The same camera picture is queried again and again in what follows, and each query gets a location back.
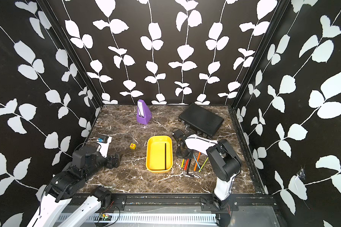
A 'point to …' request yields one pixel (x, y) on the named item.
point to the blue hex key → (199, 167)
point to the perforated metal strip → (195, 217)
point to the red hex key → (186, 164)
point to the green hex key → (203, 164)
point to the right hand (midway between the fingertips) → (180, 155)
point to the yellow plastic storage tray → (159, 154)
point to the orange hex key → (198, 157)
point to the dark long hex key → (190, 161)
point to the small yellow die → (132, 146)
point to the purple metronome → (143, 115)
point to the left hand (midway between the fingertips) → (117, 148)
